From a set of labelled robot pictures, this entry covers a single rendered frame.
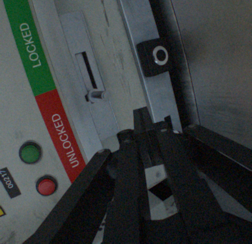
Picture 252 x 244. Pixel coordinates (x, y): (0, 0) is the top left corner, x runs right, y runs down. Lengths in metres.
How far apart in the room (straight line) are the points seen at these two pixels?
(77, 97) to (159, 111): 0.16
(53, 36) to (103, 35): 0.10
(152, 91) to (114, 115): 0.08
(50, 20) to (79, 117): 0.14
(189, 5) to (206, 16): 0.04
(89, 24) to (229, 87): 0.24
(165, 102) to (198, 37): 0.13
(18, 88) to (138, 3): 0.24
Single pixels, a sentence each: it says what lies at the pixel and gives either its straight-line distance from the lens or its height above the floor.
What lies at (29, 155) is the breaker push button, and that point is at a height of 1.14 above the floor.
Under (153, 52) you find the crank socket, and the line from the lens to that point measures 0.34.
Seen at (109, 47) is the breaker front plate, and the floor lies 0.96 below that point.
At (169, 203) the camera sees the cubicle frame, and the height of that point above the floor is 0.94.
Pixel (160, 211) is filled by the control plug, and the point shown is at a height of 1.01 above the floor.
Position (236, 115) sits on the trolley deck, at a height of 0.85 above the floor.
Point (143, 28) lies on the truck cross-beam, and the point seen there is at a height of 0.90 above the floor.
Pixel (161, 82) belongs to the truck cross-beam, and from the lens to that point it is 0.37.
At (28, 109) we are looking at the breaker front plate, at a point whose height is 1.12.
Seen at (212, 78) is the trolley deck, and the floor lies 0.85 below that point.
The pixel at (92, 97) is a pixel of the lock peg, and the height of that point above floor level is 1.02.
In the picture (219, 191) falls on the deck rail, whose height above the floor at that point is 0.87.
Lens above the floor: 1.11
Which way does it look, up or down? 23 degrees down
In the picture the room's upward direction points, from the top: 114 degrees counter-clockwise
